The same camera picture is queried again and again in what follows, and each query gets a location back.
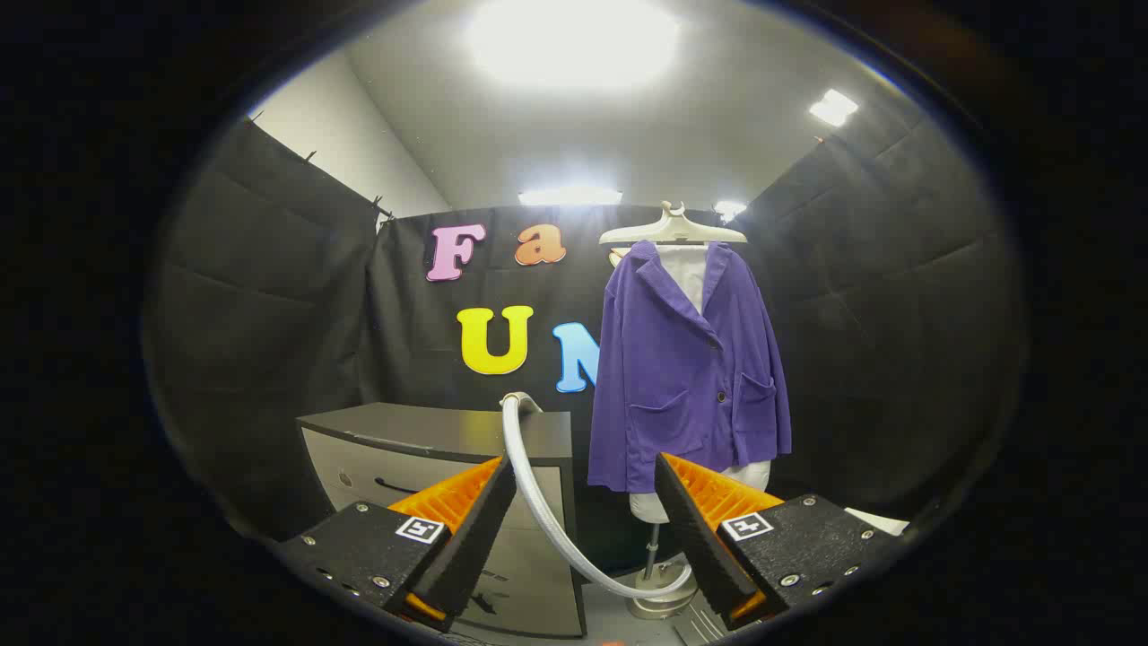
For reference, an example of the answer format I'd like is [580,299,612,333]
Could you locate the metal stand with round base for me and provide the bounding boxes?
[625,523,699,622]

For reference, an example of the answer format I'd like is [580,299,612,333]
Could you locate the grey drawer cabinet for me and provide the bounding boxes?
[296,402,588,640]

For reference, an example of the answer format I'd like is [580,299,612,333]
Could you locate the small square ceiling light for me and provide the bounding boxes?
[809,88,859,128]

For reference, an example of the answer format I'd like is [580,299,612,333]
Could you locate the large ceiling light panel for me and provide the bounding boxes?
[466,0,681,91]

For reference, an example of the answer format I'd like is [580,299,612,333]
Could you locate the long ceiling light strip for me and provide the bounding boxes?
[517,186,623,207]

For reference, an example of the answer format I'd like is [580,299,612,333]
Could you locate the purple corduroy jacket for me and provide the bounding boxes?
[587,240,793,494]

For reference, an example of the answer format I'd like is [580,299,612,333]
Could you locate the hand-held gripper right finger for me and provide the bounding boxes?
[653,451,902,629]

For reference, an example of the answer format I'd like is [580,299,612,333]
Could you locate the white flat board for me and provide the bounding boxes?
[843,507,911,537]

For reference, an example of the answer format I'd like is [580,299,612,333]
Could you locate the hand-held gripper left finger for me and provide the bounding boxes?
[274,453,519,633]

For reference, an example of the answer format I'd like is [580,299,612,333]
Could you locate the black backdrop cloth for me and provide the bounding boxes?
[148,85,1023,539]

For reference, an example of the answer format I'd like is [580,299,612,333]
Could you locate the white torso form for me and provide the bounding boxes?
[628,242,772,524]

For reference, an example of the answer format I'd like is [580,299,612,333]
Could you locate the white plastic clothes hanger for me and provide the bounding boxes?
[599,201,748,248]

